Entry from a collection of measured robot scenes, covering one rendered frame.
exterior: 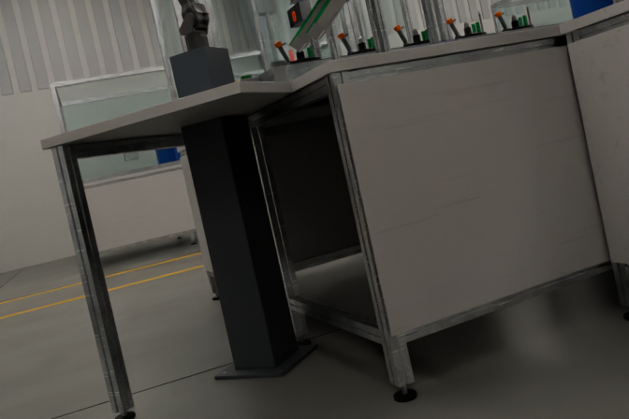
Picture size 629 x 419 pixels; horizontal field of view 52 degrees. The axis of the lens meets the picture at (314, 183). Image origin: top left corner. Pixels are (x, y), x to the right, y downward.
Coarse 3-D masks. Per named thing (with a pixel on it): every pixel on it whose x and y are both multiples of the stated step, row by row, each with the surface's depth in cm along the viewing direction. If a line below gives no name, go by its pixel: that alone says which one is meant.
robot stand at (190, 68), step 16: (208, 48) 206; (224, 48) 215; (176, 64) 209; (192, 64) 207; (208, 64) 205; (224, 64) 213; (176, 80) 210; (192, 80) 207; (208, 80) 205; (224, 80) 211
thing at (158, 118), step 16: (192, 96) 162; (208, 96) 160; (224, 96) 158; (240, 96) 164; (256, 96) 172; (272, 96) 180; (144, 112) 169; (160, 112) 167; (176, 112) 168; (192, 112) 176; (208, 112) 185; (224, 112) 194; (240, 112) 205; (80, 128) 180; (96, 128) 177; (112, 128) 175; (128, 128) 181; (144, 128) 190; (160, 128) 201; (176, 128) 212; (48, 144) 186; (64, 144) 186
